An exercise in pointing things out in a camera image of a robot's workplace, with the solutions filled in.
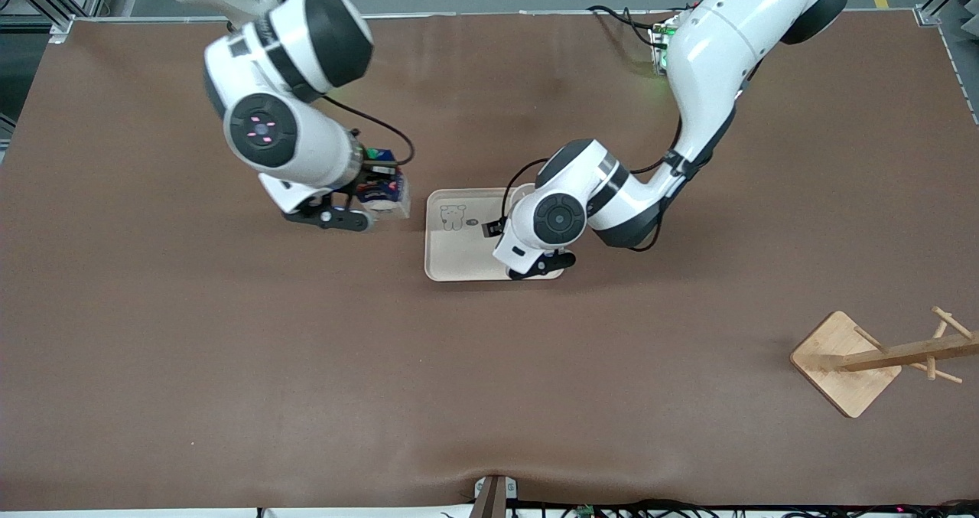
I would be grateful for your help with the blue milk carton green cap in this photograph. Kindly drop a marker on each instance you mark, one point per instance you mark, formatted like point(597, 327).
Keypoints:
point(382, 195)

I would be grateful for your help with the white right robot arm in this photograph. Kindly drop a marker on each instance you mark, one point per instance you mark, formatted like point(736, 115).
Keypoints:
point(306, 135)

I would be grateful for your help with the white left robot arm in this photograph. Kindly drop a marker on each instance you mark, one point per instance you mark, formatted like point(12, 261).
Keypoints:
point(711, 59)

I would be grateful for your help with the cream rectangular tray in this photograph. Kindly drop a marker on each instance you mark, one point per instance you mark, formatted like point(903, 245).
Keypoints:
point(459, 250)

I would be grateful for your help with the small green circuit board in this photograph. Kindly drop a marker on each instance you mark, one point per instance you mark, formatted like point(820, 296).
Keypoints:
point(586, 512)

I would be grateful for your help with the wooden mug stand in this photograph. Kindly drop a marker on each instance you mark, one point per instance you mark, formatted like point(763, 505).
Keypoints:
point(841, 365)

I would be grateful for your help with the table edge camera mount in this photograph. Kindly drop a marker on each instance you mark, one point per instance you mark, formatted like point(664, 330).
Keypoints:
point(496, 495)

